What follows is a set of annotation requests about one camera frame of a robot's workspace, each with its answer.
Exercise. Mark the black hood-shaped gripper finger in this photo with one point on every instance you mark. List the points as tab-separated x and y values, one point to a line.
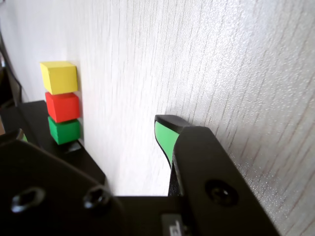
49	196

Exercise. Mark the red wooden cube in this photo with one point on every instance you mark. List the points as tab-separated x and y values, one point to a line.
62	108

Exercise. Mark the yellow wooden cube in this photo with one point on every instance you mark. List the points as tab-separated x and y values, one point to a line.
60	78

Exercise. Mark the slim green-padded gripper finger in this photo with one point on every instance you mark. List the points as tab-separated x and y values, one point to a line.
209	172

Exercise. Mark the green wooden cube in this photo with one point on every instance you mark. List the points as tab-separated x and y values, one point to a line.
65	131

